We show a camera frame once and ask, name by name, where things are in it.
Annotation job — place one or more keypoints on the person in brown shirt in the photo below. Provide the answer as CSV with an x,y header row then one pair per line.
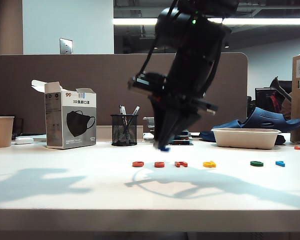
x,y
285,105

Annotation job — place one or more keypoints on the silver wall switch plate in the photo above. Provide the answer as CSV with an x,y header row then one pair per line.
x,y
65,46

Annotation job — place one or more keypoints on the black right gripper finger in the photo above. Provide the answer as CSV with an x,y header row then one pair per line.
x,y
159,122
180,123

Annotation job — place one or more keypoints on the white blue card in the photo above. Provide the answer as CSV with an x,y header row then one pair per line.
x,y
148,136

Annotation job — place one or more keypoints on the letter magnet pack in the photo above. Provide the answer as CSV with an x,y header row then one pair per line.
x,y
182,143
186,132
183,138

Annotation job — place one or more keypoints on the black computer monitor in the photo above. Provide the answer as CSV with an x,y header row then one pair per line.
x,y
262,97

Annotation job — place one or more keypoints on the blue letter y magnet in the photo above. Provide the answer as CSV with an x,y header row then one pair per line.
x,y
165,149

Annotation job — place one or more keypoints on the yellow letter d magnet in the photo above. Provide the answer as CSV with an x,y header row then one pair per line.
x,y
209,164

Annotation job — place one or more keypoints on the orange letter c magnet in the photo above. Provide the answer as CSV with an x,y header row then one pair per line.
x,y
138,164

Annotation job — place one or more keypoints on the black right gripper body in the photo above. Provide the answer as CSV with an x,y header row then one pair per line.
x,y
190,82

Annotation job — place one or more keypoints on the green letter e magnet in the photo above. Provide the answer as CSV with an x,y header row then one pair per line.
x,y
256,163

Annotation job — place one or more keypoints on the black mesh pen holder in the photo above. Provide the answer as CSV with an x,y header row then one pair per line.
x,y
124,134

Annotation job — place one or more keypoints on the orange letter n magnet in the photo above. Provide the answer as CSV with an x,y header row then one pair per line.
x,y
181,164

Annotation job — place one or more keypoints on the grey angled metal bracket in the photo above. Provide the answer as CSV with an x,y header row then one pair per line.
x,y
276,83

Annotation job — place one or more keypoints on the white earbud case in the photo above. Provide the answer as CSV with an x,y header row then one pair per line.
x,y
24,140

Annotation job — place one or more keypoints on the beige pulp food tray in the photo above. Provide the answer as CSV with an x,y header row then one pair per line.
x,y
246,139

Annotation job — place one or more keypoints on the grey white face mask box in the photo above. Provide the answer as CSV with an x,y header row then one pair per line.
x,y
77,119

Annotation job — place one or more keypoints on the light blue letter magnet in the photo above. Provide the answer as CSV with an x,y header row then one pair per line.
x,y
280,163

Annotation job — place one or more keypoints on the brown fabric desk partition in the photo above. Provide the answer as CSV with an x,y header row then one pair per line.
x,y
90,75

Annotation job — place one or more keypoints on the brown paper cup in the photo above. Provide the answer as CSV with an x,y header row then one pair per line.
x,y
1,132

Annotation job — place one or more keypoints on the beige round column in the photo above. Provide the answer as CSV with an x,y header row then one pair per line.
x,y
10,27

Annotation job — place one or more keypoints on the silver black pen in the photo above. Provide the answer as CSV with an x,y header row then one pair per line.
x,y
135,110
122,110

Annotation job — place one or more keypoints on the black bar wrist camera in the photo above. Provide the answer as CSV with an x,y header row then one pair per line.
x,y
145,83

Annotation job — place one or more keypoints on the navy blue rubber slipper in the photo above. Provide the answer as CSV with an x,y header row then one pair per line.
x,y
227,125
270,120

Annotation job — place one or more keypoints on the red letter s magnet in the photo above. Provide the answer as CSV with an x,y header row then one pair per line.
x,y
159,164

